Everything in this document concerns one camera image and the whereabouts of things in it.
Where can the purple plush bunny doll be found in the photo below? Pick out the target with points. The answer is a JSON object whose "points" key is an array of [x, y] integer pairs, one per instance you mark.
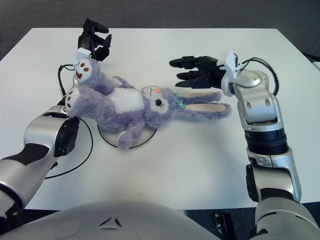
{"points": [[130, 105]]}

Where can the white board corner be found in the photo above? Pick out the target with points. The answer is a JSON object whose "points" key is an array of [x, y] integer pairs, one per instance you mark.
{"points": [[317, 66]]}

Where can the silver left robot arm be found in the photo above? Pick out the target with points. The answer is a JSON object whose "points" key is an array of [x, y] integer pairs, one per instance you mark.
{"points": [[32, 150]]}

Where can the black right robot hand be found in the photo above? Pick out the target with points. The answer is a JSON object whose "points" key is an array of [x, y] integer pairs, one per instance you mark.
{"points": [[202, 72]]}

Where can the white plate with black rim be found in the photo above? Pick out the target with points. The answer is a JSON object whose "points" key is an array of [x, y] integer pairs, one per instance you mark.
{"points": [[110, 140]]}

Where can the black bracket under table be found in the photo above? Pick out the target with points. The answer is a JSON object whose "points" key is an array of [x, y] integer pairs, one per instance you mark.
{"points": [[222, 222]]}

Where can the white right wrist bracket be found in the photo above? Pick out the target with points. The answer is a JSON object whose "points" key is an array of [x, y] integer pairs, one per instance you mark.
{"points": [[231, 65]]}

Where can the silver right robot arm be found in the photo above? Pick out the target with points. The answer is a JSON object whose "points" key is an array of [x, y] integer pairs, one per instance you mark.
{"points": [[265, 125]]}

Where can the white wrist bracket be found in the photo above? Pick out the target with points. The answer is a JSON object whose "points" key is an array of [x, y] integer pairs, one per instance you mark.
{"points": [[82, 53], [231, 65]]}

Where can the grey robot torso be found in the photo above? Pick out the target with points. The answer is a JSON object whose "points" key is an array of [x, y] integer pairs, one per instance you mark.
{"points": [[112, 220]]}

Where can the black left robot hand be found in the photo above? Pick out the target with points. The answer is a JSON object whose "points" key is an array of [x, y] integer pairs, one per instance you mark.
{"points": [[86, 40]]}

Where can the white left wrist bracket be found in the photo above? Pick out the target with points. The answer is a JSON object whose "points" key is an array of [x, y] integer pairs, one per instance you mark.
{"points": [[82, 53]]}

